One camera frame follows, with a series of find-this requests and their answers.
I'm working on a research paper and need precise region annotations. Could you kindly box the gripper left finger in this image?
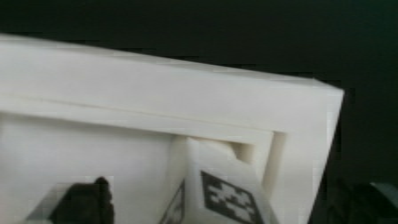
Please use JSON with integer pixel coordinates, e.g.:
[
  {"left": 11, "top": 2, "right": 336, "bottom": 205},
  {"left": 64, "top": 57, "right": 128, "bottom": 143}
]
[{"left": 48, "top": 177, "right": 116, "bottom": 224}]

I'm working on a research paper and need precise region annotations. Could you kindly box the white square table top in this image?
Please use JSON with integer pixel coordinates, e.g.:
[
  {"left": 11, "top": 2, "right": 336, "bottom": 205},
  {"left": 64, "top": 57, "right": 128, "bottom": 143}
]
[{"left": 0, "top": 34, "right": 345, "bottom": 224}]

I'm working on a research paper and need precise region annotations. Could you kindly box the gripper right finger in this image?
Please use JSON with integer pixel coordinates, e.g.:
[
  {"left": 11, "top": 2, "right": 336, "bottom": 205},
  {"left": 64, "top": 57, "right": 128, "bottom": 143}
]
[{"left": 318, "top": 179, "right": 398, "bottom": 224}]

